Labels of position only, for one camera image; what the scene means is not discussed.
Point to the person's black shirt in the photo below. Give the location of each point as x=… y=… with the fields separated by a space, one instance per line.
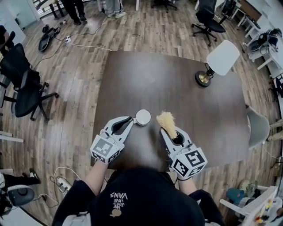
x=73 y=203

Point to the black instrument case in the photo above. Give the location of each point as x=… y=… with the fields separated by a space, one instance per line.
x=45 y=42

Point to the white table with black legs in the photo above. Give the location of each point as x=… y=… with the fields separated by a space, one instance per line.
x=54 y=10

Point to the teal bag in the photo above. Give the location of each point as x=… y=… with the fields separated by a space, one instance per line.
x=234 y=196

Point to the black swivel office chair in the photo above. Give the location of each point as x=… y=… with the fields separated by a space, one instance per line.
x=210 y=24

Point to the table lamp with white shade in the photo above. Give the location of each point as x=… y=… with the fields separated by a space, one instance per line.
x=223 y=57

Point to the grey shell chair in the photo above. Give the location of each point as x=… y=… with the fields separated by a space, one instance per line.
x=258 y=128

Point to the white shelf desk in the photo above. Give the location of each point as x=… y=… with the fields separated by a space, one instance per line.
x=261 y=207

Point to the black mesh office chair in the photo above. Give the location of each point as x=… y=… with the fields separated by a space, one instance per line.
x=22 y=88

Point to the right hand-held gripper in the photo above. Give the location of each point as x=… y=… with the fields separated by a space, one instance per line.
x=190 y=162

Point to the white power strip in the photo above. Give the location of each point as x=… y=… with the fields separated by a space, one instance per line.
x=63 y=184
x=67 y=39

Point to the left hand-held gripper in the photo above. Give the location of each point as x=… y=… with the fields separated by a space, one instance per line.
x=104 y=150

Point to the white mug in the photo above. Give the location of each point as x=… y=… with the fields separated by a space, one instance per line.
x=143 y=117

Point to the person's right forearm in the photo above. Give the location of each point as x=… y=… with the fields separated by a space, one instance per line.
x=186 y=187

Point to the person's left forearm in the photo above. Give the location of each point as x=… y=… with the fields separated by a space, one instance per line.
x=96 y=178

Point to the black office chair with cloth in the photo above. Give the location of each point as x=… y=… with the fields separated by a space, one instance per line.
x=164 y=3

